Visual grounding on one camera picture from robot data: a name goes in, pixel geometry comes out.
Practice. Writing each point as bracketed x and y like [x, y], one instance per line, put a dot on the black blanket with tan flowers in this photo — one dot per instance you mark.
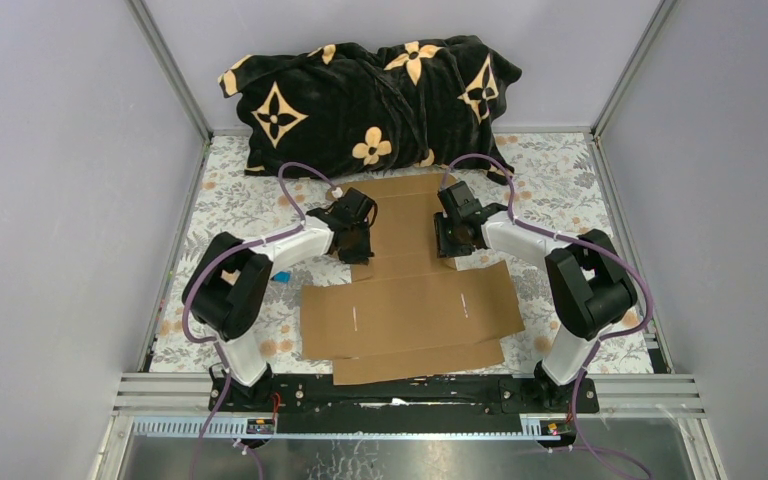
[342, 109]

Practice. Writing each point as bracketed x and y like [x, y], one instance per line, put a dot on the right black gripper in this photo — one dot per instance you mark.
[443, 249]

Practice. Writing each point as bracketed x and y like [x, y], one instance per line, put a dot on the aluminium frame rail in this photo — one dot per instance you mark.
[169, 404]

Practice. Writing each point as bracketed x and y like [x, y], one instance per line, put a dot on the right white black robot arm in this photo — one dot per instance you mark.
[591, 286]

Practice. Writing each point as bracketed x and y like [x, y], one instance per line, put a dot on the brown cardboard box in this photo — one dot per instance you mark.
[408, 313]

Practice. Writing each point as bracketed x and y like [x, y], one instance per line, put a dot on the floral patterned table mat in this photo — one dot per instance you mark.
[556, 186]

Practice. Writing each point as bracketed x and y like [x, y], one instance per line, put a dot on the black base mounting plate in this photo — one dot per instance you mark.
[439, 404]

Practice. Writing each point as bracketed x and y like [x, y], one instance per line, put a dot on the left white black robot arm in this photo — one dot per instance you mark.
[227, 288]

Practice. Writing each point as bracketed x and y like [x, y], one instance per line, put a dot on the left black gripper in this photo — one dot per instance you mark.
[360, 257]

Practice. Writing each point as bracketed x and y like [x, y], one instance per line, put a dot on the black blue marker pen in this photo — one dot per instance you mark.
[283, 277]

